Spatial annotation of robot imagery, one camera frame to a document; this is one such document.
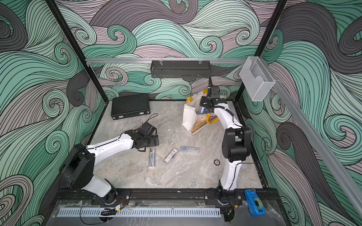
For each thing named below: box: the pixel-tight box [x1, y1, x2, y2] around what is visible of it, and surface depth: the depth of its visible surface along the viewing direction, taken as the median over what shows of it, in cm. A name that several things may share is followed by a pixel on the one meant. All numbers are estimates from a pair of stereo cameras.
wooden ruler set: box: [190, 113, 217, 135], surface depth 95 cm
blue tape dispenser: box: [243, 188, 267, 218], surface depth 70 cm
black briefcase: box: [111, 93, 151, 121], surface depth 112 cm
